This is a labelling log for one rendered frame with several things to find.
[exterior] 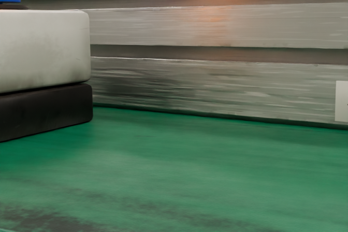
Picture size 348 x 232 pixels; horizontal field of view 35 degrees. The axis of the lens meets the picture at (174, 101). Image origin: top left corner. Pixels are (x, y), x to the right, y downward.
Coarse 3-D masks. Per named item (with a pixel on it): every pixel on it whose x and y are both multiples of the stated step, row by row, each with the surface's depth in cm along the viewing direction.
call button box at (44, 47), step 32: (0, 32) 25; (32, 32) 26; (64, 32) 28; (0, 64) 25; (32, 64) 27; (64, 64) 28; (0, 96) 25; (32, 96) 27; (64, 96) 29; (0, 128) 25; (32, 128) 27
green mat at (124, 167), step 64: (64, 128) 29; (128, 128) 28; (192, 128) 28; (256, 128) 28; (320, 128) 28; (0, 192) 18; (64, 192) 18; (128, 192) 18; (192, 192) 18; (256, 192) 18; (320, 192) 18
